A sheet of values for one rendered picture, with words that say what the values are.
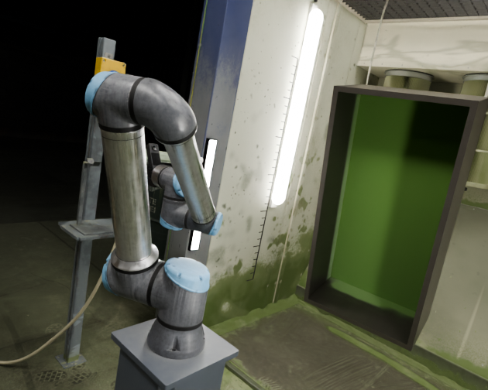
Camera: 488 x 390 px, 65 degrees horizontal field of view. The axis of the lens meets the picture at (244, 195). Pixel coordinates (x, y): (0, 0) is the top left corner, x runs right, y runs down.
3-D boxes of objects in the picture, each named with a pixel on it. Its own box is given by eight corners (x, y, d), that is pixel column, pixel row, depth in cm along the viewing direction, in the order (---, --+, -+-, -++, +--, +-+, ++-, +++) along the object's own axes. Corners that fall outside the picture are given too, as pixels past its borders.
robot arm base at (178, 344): (170, 367, 113) (175, 337, 112) (135, 335, 126) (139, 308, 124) (215, 347, 128) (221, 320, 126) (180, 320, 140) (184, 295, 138)
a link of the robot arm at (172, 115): (194, 74, 89) (227, 218, 145) (147, 66, 92) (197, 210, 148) (173, 108, 83) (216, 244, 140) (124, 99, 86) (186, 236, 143)
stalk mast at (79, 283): (73, 354, 206) (110, 40, 176) (78, 360, 202) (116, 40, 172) (62, 357, 202) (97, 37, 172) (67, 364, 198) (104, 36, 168)
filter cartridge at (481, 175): (458, 201, 246) (496, 70, 231) (420, 189, 280) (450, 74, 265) (501, 207, 257) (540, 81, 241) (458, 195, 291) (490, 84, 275)
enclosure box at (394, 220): (330, 276, 245) (362, 83, 204) (428, 317, 212) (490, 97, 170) (304, 300, 219) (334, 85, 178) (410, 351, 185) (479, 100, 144)
